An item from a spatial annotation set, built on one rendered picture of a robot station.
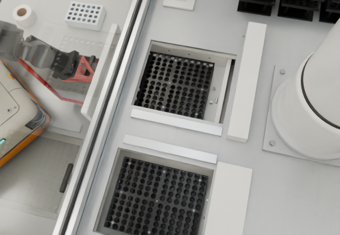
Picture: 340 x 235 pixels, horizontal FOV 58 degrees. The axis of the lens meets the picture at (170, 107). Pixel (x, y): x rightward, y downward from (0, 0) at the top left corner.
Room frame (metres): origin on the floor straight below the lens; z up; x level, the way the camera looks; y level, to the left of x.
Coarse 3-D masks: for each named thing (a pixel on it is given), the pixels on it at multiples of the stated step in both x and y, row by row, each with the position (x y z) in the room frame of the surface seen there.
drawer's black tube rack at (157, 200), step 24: (144, 168) 0.14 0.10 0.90; (168, 168) 0.13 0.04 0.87; (120, 192) 0.09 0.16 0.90; (144, 192) 0.08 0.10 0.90; (168, 192) 0.07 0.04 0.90; (192, 192) 0.06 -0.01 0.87; (120, 216) 0.04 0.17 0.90; (144, 216) 0.03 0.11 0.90; (168, 216) 0.02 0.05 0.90; (192, 216) 0.01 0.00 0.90
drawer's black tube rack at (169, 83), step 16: (160, 64) 0.43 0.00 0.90; (176, 64) 0.42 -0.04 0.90; (192, 64) 0.41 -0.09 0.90; (208, 64) 0.39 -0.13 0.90; (144, 80) 0.39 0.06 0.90; (160, 80) 0.38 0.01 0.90; (176, 80) 0.37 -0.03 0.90; (192, 80) 0.37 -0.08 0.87; (208, 80) 0.35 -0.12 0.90; (144, 96) 0.34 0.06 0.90; (160, 96) 0.33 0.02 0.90; (176, 96) 0.32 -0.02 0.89; (192, 96) 0.32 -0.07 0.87; (176, 112) 0.27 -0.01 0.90; (192, 112) 0.27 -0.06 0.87
